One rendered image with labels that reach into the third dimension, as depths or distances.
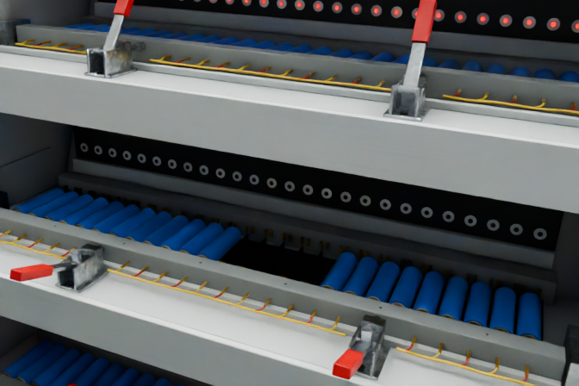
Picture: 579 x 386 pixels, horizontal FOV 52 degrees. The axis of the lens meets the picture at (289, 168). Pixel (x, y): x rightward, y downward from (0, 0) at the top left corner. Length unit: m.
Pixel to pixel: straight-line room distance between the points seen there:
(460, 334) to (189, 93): 0.28
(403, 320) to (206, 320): 0.16
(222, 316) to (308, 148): 0.16
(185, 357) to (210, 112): 0.20
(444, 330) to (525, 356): 0.06
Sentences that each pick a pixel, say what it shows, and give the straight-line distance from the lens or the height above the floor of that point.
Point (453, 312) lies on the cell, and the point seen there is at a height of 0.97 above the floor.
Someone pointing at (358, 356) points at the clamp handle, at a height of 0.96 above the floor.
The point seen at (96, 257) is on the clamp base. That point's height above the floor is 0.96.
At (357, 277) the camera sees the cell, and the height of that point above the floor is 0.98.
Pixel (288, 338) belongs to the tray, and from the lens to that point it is 0.49.
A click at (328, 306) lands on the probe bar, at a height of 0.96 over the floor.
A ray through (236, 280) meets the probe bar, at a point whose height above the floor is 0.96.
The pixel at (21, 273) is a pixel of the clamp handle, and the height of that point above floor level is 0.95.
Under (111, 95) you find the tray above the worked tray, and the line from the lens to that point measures 0.53.
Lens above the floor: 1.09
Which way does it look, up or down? 3 degrees down
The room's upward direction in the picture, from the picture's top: 9 degrees clockwise
